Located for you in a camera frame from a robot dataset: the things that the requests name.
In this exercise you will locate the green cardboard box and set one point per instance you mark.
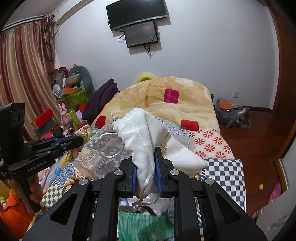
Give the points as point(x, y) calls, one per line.
point(77, 97)

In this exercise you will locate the striped pink beige curtain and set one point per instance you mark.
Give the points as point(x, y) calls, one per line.
point(27, 65)

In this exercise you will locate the grey backpack on floor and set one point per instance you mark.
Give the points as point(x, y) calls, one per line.
point(232, 115)

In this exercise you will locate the left human hand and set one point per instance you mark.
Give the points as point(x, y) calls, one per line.
point(35, 188)

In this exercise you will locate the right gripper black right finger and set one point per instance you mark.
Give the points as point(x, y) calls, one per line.
point(173, 183)

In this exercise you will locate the white air conditioner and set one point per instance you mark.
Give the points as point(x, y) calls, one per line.
point(67, 9)

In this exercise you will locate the white drawstring pouch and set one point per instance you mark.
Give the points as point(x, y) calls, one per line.
point(140, 134)

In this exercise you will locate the yellow fuzzy plush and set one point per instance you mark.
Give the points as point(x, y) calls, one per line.
point(144, 77)

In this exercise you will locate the small black monitor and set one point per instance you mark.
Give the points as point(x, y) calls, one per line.
point(141, 34)

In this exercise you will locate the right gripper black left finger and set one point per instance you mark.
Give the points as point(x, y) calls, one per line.
point(107, 191)

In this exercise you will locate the dark purple jacket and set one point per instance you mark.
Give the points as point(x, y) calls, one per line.
point(98, 100)

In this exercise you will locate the patchwork patterned bedspread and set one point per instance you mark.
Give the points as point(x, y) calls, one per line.
point(155, 221)

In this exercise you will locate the beige fleece blanket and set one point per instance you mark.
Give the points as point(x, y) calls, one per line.
point(170, 98)

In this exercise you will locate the red gift box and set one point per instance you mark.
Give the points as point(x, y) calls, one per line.
point(40, 120)

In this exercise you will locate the pink slipper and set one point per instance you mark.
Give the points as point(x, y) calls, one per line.
point(276, 192)

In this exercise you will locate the clear plastic storage box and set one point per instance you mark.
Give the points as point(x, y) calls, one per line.
point(102, 154)

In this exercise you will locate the large curved black television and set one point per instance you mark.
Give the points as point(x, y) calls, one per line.
point(128, 12)

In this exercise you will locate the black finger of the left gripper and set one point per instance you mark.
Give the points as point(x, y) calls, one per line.
point(55, 145)

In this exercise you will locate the pink rabbit plush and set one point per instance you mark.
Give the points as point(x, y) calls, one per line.
point(64, 116)

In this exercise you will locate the grey plush toy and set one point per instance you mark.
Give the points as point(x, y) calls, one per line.
point(79, 76)

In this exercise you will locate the wall power socket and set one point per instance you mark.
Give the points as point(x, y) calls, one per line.
point(236, 94)

